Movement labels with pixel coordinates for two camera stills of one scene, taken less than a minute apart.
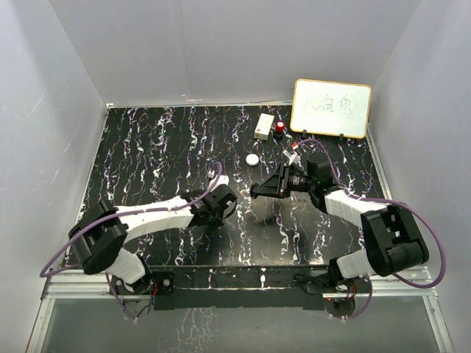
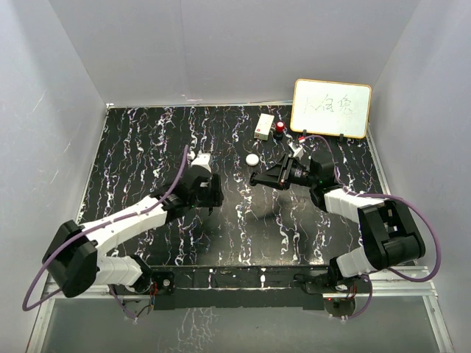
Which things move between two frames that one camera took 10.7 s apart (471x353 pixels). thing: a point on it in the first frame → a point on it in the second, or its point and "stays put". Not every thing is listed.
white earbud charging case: [252, 159] stays put
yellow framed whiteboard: [330, 107] stays put
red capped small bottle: [278, 134] stays put
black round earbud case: [253, 193] → [253, 182]
